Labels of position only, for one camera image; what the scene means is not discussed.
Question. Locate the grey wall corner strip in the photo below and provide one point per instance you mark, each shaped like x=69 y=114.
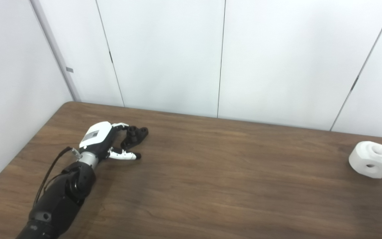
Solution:
x=55 y=49

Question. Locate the small grey strip tag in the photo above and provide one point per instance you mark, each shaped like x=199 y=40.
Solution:
x=69 y=69

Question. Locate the black wall panel clip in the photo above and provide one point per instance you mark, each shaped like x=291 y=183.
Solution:
x=111 y=57
x=354 y=83

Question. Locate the round white plastic piece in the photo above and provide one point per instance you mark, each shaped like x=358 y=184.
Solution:
x=360 y=161

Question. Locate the black plastic holder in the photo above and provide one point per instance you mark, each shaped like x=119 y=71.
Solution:
x=138 y=134

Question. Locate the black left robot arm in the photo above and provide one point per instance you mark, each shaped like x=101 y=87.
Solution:
x=58 y=202

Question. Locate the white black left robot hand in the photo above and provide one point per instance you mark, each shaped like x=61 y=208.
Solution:
x=93 y=136

